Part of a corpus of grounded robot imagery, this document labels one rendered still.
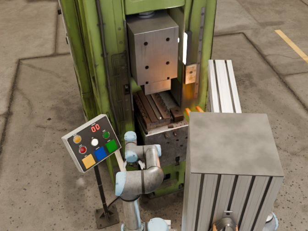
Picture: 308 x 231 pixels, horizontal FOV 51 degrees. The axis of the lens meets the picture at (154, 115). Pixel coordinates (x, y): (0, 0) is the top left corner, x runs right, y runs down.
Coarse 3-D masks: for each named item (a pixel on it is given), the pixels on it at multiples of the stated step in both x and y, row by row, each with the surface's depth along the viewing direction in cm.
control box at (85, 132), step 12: (96, 120) 224; (108, 120) 230; (72, 132) 218; (84, 132) 219; (96, 132) 225; (108, 132) 230; (72, 144) 215; (84, 144) 220; (72, 156) 220; (84, 156) 220; (84, 168) 220
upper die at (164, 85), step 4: (164, 80) 229; (168, 80) 231; (148, 84) 227; (152, 84) 228; (156, 84) 229; (160, 84) 231; (164, 84) 232; (168, 84) 233; (144, 88) 228; (148, 88) 230; (152, 88) 231; (156, 88) 232; (160, 88) 233; (164, 88) 234; (168, 88) 236; (144, 92) 231; (148, 92) 232; (152, 92) 233; (156, 92) 234
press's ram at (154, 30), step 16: (128, 16) 217; (160, 16) 215; (128, 32) 211; (144, 32) 200; (160, 32) 203; (176, 32) 207; (128, 48) 224; (144, 48) 207; (160, 48) 211; (176, 48) 215; (144, 64) 215; (160, 64) 219; (176, 64) 224; (144, 80) 224; (160, 80) 228
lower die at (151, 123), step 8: (144, 96) 276; (152, 96) 274; (144, 104) 268; (160, 104) 267; (152, 112) 260; (160, 112) 259; (144, 120) 256; (152, 120) 254; (160, 120) 254; (168, 120) 257; (152, 128) 257
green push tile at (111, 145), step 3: (111, 141) 231; (114, 141) 232; (105, 144) 229; (108, 144) 230; (111, 144) 231; (114, 144) 232; (108, 147) 230; (111, 147) 231; (114, 147) 233; (117, 147) 234; (108, 150) 230; (111, 150) 231
